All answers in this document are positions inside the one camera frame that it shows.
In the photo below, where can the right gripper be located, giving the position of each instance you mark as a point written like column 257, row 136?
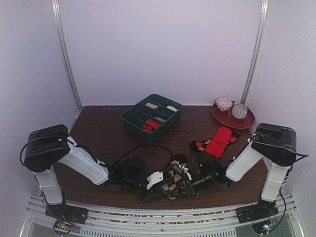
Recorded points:
column 187, row 184

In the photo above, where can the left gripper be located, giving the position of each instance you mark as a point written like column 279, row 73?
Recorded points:
column 159, row 192

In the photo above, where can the brown argyle sock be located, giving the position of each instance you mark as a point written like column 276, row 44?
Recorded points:
column 171, row 177

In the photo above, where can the green compartment tray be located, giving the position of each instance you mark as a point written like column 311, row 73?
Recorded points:
column 137, row 115

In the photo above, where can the red snowflake sock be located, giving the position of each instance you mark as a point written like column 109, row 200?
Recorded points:
column 147, row 128

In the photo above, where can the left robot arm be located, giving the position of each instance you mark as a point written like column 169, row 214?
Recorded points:
column 51, row 145

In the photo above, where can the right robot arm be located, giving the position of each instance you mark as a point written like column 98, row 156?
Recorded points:
column 273, row 142

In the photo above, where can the black red argyle sock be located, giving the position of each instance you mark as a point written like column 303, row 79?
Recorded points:
column 200, row 146

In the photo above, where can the red cloth in tray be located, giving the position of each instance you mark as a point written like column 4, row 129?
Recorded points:
column 153, row 123

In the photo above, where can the red round plate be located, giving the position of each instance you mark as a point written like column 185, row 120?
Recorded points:
column 226, row 118

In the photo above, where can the white cloth in tray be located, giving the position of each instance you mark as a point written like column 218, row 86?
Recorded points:
column 172, row 108

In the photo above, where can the beige cloth in tray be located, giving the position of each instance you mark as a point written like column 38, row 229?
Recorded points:
column 152, row 106

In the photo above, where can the white patterned bowl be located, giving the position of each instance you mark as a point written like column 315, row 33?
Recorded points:
column 223, row 104

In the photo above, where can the striped ceramic cup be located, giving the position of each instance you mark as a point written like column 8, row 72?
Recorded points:
column 239, row 111

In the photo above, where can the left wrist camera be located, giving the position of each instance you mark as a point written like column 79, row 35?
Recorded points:
column 133, row 169

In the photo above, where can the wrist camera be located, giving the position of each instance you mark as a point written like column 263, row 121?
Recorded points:
column 133, row 169
column 208, row 164

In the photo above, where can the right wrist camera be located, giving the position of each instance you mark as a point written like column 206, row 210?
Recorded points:
column 208, row 164

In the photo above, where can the aluminium front rail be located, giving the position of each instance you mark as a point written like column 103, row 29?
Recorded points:
column 105, row 221

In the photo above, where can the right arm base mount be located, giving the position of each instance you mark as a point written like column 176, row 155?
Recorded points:
column 259, row 214

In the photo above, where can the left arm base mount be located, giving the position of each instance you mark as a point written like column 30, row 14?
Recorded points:
column 66, row 217

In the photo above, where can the right aluminium post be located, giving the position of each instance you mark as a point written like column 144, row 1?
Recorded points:
column 258, row 47

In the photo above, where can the aluminium post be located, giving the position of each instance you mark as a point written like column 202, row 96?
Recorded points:
column 65, row 55
column 258, row 47

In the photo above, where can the left aluminium post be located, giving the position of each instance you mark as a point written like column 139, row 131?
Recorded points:
column 65, row 55

